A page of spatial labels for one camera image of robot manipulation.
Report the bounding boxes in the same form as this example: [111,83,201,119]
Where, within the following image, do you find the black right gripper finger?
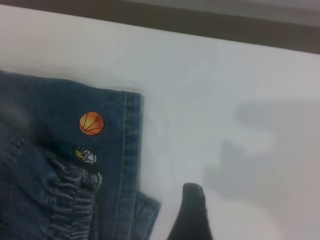
[166,182,213,240]

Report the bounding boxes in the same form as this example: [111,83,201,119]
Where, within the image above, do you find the blue denim shorts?
[0,69,162,240]

